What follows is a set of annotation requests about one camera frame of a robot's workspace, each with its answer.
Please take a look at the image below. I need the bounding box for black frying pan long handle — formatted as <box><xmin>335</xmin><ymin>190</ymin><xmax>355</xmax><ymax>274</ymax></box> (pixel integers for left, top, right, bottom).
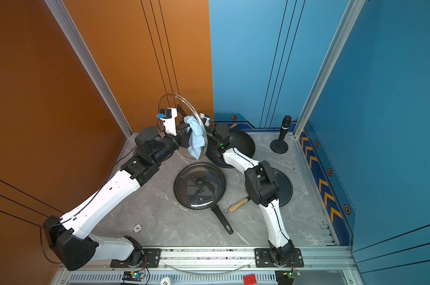
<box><xmin>173</xmin><ymin>161</ymin><xmax>234</xmax><ymax>235</ymax></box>

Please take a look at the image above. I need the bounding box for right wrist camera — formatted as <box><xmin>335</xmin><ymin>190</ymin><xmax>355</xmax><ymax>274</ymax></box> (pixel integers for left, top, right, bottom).
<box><xmin>199</xmin><ymin>114</ymin><xmax>213</xmax><ymax>128</ymax></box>

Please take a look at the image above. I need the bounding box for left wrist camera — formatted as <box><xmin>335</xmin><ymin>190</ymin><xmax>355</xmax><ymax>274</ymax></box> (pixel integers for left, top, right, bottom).
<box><xmin>157</xmin><ymin>108</ymin><xmax>178</xmax><ymax>136</ymax></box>

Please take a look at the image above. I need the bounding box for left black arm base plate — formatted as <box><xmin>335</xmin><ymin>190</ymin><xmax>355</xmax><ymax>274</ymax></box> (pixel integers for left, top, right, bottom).
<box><xmin>110</xmin><ymin>248</ymin><xmax>162</xmax><ymax>269</ymax></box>

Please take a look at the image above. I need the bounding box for aluminium front rail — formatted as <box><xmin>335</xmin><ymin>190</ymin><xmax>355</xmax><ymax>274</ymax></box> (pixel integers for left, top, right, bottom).
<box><xmin>57</xmin><ymin>245</ymin><xmax>359</xmax><ymax>271</ymax></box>

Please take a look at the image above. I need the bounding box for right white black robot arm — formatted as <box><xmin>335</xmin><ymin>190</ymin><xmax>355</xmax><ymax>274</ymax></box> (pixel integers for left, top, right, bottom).
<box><xmin>205</xmin><ymin>123</ymin><xmax>295</xmax><ymax>267</ymax></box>

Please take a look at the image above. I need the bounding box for flat black pan wooden handle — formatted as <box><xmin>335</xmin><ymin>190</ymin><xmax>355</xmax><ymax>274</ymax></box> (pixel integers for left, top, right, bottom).
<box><xmin>225</xmin><ymin>167</ymin><xmax>293</xmax><ymax>214</ymax></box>

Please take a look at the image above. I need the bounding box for white round knob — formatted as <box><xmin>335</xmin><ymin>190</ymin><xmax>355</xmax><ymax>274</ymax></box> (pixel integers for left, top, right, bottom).
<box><xmin>160</xmin><ymin>277</ymin><xmax>173</xmax><ymax>285</ymax></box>

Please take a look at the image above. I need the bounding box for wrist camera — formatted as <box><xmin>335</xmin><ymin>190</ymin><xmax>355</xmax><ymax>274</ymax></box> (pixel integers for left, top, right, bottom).
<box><xmin>157</xmin><ymin>108</ymin><xmax>178</xmax><ymax>136</ymax></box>
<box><xmin>199</xmin><ymin>114</ymin><xmax>213</xmax><ymax>128</ymax></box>

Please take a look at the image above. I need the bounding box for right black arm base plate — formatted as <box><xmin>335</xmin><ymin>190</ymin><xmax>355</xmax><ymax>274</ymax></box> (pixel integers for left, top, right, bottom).
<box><xmin>254</xmin><ymin>248</ymin><xmax>305</xmax><ymax>268</ymax></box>

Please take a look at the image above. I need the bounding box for left white round marker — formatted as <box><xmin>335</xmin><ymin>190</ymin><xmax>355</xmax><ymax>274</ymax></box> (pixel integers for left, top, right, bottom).
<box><xmin>132</xmin><ymin>224</ymin><xmax>143</xmax><ymax>233</ymax></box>

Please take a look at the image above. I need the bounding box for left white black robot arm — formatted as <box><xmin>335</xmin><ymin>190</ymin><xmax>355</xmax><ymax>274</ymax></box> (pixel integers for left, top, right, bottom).
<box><xmin>42</xmin><ymin>123</ymin><xmax>190</xmax><ymax>271</ymax></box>

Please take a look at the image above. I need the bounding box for right circuit board with wires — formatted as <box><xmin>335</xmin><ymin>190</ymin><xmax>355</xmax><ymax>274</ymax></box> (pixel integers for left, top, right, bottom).
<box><xmin>283</xmin><ymin>268</ymin><xmax>302</xmax><ymax>279</ymax></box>

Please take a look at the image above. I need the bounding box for light blue microfibre cloth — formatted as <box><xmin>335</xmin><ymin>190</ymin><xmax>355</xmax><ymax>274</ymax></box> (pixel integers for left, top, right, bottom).
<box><xmin>184</xmin><ymin>116</ymin><xmax>205</xmax><ymax>160</ymax></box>

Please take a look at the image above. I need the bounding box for red perforated block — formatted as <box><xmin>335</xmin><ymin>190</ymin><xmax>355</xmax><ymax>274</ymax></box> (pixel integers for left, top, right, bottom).
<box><xmin>243</xmin><ymin>274</ymin><xmax>258</xmax><ymax>285</ymax></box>

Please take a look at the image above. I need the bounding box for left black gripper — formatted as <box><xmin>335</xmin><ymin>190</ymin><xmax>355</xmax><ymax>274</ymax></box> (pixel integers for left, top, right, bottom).
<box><xmin>151</xmin><ymin>121</ymin><xmax>192</xmax><ymax>167</ymax></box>

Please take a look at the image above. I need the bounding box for small green circuit board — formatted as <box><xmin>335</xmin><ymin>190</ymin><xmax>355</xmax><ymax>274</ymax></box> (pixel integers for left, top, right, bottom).
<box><xmin>122</xmin><ymin>271</ymin><xmax>146</xmax><ymax>284</ymax></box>

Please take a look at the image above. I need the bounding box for black microphone on stand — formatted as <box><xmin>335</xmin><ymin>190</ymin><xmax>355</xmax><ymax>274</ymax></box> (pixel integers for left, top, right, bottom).
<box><xmin>270</xmin><ymin>115</ymin><xmax>292</xmax><ymax>154</ymax></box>

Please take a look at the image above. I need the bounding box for glass lid of pan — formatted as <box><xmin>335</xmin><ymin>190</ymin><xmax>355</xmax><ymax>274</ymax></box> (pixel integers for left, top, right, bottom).
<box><xmin>272</xmin><ymin>167</ymin><xmax>293</xmax><ymax>207</ymax></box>

